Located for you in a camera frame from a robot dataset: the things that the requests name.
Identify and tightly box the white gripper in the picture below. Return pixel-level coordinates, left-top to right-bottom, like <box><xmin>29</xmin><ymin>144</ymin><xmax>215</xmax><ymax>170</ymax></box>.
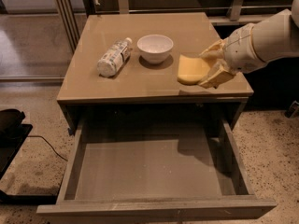
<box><xmin>198</xmin><ymin>23</ymin><xmax>267</xmax><ymax>89</ymax></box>

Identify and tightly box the open grey top drawer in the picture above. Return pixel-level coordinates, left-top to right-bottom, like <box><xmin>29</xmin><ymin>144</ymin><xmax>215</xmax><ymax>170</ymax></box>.
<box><xmin>37</xmin><ymin>119</ymin><xmax>276</xmax><ymax>224</ymax></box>

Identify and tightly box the clear plastic water bottle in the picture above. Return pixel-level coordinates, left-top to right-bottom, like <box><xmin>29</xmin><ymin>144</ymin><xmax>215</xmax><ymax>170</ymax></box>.
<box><xmin>97</xmin><ymin>37</ymin><xmax>132</xmax><ymax>77</ymax></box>

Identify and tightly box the yellow wavy sponge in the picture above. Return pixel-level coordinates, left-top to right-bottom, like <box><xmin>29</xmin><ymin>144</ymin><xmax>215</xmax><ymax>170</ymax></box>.
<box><xmin>178</xmin><ymin>55</ymin><xmax>210</xmax><ymax>85</ymax></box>

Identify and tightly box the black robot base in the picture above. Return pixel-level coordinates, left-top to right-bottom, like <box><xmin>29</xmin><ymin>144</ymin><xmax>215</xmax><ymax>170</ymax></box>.
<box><xmin>0</xmin><ymin>109</ymin><xmax>57</xmax><ymax>205</ymax></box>

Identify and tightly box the white ceramic bowl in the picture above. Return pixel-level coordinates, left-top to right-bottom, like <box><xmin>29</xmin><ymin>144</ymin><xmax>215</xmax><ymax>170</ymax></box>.
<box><xmin>137</xmin><ymin>35</ymin><xmax>174</xmax><ymax>64</ymax></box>

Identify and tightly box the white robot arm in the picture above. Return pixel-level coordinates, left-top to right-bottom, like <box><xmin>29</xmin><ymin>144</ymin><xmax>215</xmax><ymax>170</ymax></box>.
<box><xmin>198</xmin><ymin>0</ymin><xmax>299</xmax><ymax>88</ymax></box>

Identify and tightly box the small dark object on floor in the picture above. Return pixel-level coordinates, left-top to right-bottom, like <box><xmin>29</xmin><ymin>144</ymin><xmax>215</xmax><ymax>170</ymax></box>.
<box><xmin>285</xmin><ymin>101</ymin><xmax>299</xmax><ymax>119</ymax></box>

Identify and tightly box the black cable on floor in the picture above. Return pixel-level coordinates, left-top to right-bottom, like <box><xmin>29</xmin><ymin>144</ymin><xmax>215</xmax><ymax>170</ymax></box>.
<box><xmin>27</xmin><ymin>134</ymin><xmax>69</xmax><ymax>162</ymax></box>

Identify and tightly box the metal railing frame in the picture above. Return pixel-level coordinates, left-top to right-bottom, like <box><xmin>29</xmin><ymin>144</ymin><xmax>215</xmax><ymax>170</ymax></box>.
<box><xmin>54</xmin><ymin>0</ymin><xmax>292</xmax><ymax>49</ymax></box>

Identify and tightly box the grey cabinet with counter top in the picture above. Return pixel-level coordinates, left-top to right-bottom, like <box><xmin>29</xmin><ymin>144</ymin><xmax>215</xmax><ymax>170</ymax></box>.
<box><xmin>57</xmin><ymin>13</ymin><xmax>253</xmax><ymax>131</ymax></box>

